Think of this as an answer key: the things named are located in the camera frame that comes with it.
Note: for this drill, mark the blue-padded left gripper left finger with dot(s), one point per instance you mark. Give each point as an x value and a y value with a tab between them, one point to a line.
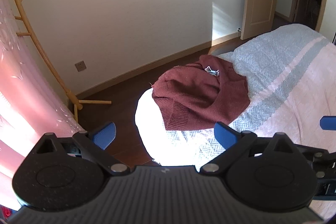
92	146

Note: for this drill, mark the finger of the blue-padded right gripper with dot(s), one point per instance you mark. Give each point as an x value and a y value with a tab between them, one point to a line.
328	123

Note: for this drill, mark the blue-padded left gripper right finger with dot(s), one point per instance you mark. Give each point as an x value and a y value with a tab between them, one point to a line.
236	144

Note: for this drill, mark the maroon knit cardigan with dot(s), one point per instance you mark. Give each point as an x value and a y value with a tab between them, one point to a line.
198	95

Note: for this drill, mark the wooden coat rack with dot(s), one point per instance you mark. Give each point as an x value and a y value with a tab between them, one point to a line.
77	104

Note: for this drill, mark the pink curtain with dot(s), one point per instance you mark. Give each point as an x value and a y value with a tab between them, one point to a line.
29	106

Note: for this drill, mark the wall power socket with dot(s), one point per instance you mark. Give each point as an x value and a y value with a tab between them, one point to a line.
80	66

